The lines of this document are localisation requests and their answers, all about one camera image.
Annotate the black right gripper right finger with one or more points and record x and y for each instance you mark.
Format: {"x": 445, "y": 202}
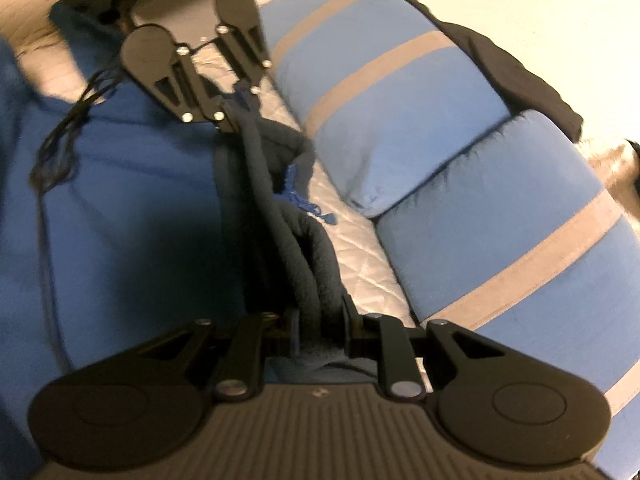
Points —
{"x": 493, "y": 402}

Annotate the black garment behind pillows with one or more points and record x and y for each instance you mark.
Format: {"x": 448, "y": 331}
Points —
{"x": 519, "y": 88}

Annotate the blue pillow near teddy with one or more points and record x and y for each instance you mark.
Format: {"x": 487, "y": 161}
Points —
{"x": 518, "y": 239}

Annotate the blue pillow near green sheet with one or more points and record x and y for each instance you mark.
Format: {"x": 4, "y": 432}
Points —
{"x": 384, "y": 94}

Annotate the blue fleece zip jacket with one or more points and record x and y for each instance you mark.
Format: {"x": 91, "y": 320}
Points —
{"x": 119, "y": 223}

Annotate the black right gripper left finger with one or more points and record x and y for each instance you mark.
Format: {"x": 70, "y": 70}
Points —
{"x": 142, "y": 404}

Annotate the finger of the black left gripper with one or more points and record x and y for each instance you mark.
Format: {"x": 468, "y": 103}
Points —
{"x": 241, "y": 41}
{"x": 165, "y": 71}

